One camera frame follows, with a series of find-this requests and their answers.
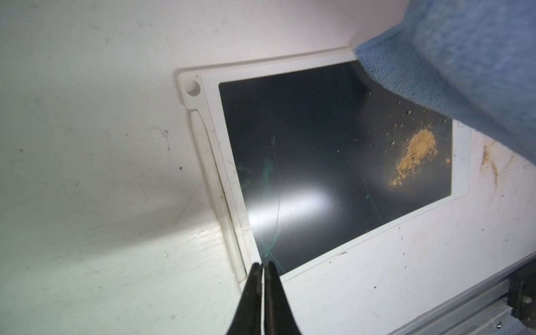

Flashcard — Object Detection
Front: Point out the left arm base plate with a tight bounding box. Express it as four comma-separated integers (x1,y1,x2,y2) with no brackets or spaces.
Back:
507,260,535,334

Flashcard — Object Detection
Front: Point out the white stylus of left tablet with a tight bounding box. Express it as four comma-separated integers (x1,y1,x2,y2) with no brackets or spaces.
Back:
191,110,247,283

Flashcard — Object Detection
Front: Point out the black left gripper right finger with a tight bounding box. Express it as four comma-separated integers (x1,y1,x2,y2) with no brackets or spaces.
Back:
264,262,301,335

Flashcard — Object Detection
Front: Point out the light blue microfiber cloth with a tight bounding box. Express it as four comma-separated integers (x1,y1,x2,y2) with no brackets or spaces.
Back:
355,1,535,161

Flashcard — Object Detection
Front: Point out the white framed tablet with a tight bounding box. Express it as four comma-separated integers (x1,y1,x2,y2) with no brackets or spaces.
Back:
175,48,471,283

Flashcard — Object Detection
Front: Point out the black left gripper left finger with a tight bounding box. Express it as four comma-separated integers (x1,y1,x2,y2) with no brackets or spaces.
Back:
226,262,263,335

